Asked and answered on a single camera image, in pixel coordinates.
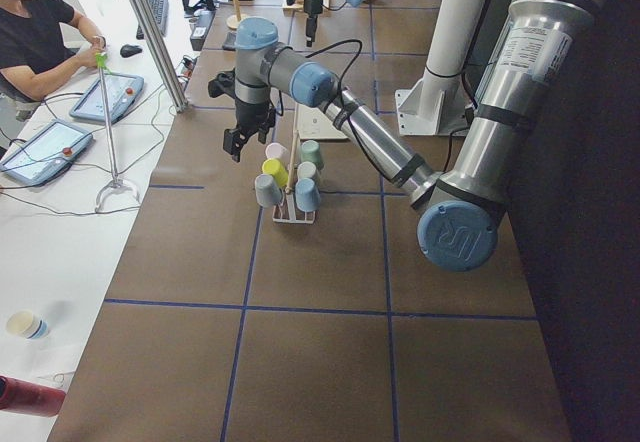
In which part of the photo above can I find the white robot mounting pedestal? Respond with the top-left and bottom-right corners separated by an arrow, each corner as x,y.
395,0 -> 487,136

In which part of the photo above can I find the beige rabbit tray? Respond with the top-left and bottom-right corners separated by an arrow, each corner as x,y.
295,104 -> 347,141

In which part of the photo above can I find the far teach pendant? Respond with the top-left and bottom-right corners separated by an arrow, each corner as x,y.
69,73 -> 145,123

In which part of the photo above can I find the blue cup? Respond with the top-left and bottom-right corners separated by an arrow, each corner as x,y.
295,178 -> 321,212

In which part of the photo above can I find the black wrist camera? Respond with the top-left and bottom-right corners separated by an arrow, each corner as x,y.
207,69 -> 236,99

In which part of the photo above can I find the pink cup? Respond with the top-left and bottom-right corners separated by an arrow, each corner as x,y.
265,142 -> 290,164

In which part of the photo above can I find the wooden mug tree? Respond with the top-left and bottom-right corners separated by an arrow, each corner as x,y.
226,0 -> 249,31

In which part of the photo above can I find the teach pendant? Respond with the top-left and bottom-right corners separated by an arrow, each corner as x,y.
69,73 -> 145,123
1,119 -> 93,186

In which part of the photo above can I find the red bottle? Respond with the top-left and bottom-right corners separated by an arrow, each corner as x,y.
1,376 -> 66,417

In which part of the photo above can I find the black computer mouse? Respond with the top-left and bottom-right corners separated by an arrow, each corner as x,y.
119,44 -> 143,58

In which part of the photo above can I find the folded grey cloth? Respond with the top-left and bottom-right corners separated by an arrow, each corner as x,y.
221,31 -> 236,51

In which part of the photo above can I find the black box with label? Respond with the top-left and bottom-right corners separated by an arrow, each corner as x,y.
189,10 -> 215,51

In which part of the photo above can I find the green handled reacher stick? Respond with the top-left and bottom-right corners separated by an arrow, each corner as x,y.
95,52 -> 141,213

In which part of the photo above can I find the yellow cup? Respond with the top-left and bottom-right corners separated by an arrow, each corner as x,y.
261,158 -> 289,188

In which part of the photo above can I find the paper cup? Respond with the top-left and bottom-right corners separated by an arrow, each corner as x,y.
5,310 -> 49,340

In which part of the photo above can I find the white wire cup rack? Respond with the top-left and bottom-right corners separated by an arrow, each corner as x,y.
272,104 -> 316,224

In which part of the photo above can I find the grey cup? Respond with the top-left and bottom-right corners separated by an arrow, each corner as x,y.
254,174 -> 283,208

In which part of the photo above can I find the aluminium frame post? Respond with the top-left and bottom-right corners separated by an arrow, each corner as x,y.
129,0 -> 188,113

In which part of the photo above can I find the black keyboard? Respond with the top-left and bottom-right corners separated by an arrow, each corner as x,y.
147,0 -> 169,36

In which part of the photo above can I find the near teach pendant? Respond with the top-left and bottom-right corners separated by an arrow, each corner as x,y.
1,119 -> 93,186

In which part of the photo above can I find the green cup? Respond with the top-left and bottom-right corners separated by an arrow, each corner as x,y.
300,140 -> 324,170

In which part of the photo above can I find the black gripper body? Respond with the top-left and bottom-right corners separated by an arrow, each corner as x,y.
303,0 -> 323,32
235,99 -> 276,137

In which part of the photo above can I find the person in black shirt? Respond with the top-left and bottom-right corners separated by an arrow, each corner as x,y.
1,0 -> 107,103

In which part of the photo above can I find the beige cup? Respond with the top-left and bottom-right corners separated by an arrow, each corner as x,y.
297,161 -> 321,185

